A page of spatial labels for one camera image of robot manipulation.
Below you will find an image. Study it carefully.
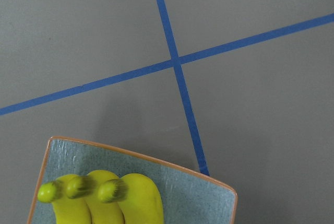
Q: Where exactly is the yellow banana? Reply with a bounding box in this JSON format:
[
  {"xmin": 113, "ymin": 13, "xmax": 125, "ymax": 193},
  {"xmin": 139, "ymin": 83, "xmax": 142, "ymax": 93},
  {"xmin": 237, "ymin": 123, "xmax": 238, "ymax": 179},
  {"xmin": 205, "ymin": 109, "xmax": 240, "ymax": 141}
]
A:
[
  {"xmin": 100, "ymin": 173, "xmax": 164, "ymax": 224},
  {"xmin": 37, "ymin": 174, "xmax": 92, "ymax": 224},
  {"xmin": 65, "ymin": 170, "xmax": 125, "ymax": 223}
]

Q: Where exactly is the grey square plate orange rim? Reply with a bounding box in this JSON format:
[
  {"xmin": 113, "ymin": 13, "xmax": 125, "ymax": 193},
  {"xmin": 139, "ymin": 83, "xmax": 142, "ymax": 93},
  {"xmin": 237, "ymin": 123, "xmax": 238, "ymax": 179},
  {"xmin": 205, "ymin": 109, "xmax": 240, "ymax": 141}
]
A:
[{"xmin": 36, "ymin": 136, "xmax": 237, "ymax": 223}]

